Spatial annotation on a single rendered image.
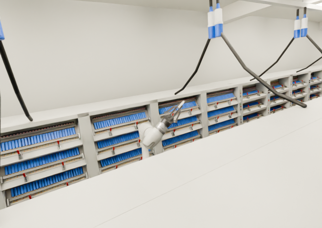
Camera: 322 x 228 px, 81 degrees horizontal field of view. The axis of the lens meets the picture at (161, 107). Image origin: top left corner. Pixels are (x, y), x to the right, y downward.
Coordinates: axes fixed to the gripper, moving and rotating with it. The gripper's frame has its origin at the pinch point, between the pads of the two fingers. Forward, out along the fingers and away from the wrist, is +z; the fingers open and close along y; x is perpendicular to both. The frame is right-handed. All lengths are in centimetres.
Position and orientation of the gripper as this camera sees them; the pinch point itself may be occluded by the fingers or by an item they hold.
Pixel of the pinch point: (181, 104)
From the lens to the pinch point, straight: 144.8
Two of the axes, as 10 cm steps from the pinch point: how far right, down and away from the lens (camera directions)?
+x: 0.3, 1.8, 9.8
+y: -7.6, -6.3, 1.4
